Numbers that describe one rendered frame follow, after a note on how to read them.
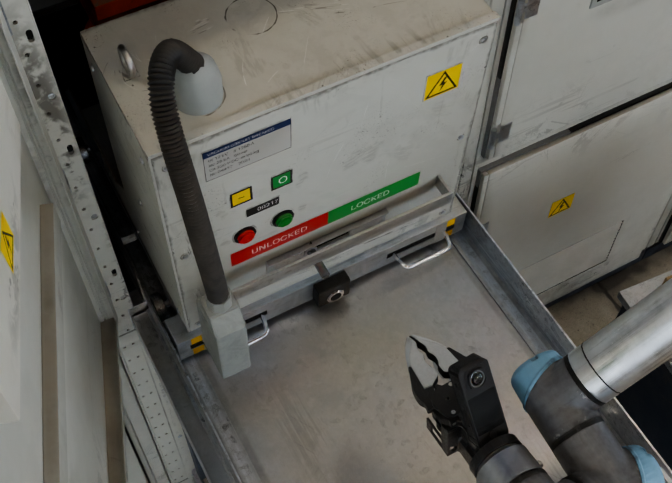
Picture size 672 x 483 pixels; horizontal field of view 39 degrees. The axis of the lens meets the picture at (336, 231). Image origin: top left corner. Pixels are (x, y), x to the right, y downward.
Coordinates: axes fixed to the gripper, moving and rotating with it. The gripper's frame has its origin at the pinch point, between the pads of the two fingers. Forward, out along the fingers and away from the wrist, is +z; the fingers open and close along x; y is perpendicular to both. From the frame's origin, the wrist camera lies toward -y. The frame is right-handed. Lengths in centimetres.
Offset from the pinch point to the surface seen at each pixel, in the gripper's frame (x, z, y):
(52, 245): -38.1, 22.3, -20.8
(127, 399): -37, 46, 45
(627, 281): 97, 51, 100
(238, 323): -19.8, 13.7, -2.0
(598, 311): 84, 47, 101
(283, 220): -7.9, 22.2, -8.3
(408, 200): 14.7, 25.8, 2.9
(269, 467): -22.2, 6.6, 24.2
